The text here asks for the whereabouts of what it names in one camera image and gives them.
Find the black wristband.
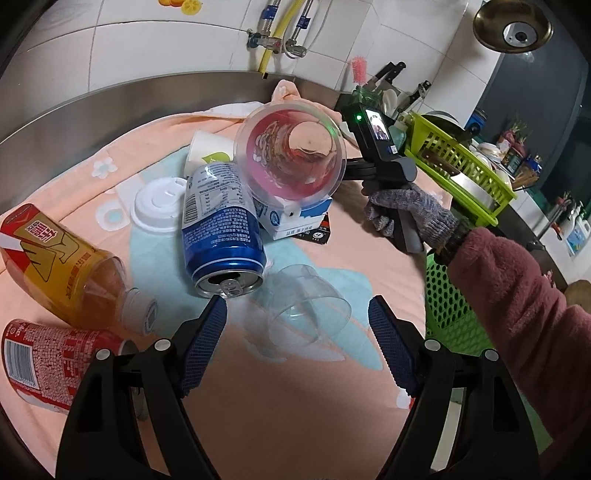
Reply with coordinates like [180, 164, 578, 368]
[434, 226, 469, 266]

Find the white paper cup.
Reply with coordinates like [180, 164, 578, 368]
[184, 129, 241, 178]

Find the black handled knife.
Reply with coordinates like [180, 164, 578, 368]
[369, 62, 407, 89]

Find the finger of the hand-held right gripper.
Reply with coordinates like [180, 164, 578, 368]
[341, 157, 371, 182]

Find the stack of white dishes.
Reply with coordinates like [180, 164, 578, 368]
[475, 141, 514, 185]

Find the blue jar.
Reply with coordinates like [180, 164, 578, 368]
[464, 108, 489, 136]

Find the cluster of condiment bottles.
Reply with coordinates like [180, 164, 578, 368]
[498, 122, 546, 188]

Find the braided metal hose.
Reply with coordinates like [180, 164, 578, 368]
[295, 0, 320, 42]
[259, 0, 283, 37]

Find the lime green dish rack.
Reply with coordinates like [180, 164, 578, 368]
[404, 112, 519, 227]

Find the peach printed towel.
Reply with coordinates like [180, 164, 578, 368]
[0, 78, 455, 480]

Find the person's right forearm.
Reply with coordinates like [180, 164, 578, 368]
[445, 226, 591, 480]

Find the yellow tea bottle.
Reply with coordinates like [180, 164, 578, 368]
[0, 203, 158, 335]

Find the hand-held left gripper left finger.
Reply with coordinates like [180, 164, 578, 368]
[55, 294, 228, 480]

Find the person's right hand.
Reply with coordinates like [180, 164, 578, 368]
[364, 182, 459, 254]

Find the red can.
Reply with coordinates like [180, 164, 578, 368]
[2, 318, 139, 415]

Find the citrus fruit wall sticker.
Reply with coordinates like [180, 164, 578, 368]
[157, 0, 205, 14]

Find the blue white detergent bottle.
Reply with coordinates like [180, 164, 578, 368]
[561, 216, 591, 259]

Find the blue white milk carton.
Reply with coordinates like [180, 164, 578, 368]
[252, 191, 334, 241]

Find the blue can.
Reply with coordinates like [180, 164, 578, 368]
[180, 161, 265, 298]

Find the clear plastic bowl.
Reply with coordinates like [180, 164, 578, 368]
[233, 102, 347, 200]

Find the cleaver with brown handle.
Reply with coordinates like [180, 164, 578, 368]
[416, 148, 463, 180]

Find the pink bottle brush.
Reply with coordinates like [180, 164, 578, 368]
[348, 55, 369, 89]

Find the green mesh basket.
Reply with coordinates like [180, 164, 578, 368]
[424, 251, 497, 356]

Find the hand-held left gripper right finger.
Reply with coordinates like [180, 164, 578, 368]
[368, 294, 541, 480]

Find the clear plastic cup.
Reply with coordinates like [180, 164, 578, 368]
[259, 264, 352, 358]

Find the white plastic cup lid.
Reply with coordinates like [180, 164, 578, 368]
[131, 178, 190, 237]

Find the small black box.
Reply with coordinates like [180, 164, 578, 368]
[295, 212, 334, 245]

